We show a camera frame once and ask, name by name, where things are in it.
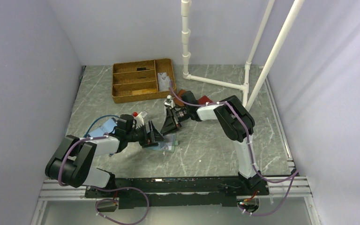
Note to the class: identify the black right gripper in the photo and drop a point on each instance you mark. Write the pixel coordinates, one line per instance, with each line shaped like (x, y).
(171, 123)

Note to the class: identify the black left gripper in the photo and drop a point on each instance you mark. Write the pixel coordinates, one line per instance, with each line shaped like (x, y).
(157, 136)

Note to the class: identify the green card holder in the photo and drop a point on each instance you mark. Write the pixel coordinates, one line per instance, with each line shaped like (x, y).
(168, 145)

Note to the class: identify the orange credit card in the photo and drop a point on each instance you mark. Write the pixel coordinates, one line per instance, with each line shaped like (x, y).
(148, 91)

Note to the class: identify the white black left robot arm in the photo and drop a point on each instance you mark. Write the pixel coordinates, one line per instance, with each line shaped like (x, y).
(71, 163)

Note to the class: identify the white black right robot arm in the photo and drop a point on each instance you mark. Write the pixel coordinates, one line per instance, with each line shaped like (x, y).
(235, 121)

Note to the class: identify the brown leather card holder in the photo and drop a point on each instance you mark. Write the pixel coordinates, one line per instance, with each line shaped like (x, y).
(185, 96)

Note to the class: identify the red leather card holder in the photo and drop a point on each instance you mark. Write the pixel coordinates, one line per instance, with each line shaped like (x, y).
(204, 100)

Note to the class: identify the light blue card holder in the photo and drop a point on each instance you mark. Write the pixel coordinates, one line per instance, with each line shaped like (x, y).
(104, 129)

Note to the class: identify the woven wicker tray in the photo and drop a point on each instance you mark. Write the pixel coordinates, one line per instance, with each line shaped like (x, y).
(129, 78)

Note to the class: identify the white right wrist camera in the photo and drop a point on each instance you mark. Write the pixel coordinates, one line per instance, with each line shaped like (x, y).
(169, 102)

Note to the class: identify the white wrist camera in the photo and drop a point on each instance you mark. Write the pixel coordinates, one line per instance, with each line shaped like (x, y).
(139, 118)
(169, 102)

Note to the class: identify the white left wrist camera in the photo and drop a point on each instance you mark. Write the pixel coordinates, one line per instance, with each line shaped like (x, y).
(139, 118)

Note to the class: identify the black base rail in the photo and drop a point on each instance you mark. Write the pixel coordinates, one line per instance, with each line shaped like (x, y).
(178, 191)

